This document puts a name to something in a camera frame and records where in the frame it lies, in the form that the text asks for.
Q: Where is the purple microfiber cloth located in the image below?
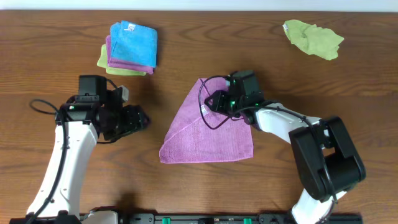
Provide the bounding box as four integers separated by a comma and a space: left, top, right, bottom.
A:
159, 78, 254, 164

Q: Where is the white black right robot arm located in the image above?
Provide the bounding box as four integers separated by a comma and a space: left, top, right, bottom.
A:
198, 70, 366, 223

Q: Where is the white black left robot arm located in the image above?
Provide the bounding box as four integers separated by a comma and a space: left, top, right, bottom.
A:
10, 75, 150, 223

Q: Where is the light green folded cloth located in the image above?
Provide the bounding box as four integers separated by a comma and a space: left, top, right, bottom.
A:
97, 44, 146, 76

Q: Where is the purple folded cloth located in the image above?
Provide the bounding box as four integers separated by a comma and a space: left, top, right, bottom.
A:
105, 35, 154, 75

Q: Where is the blue folded cloth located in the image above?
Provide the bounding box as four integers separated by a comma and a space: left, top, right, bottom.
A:
110, 21, 158, 68

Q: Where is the crumpled green cloth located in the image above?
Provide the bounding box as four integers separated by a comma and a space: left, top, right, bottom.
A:
282, 19, 344, 60

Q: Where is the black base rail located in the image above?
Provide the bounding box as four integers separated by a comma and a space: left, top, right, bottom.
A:
79, 212, 363, 224

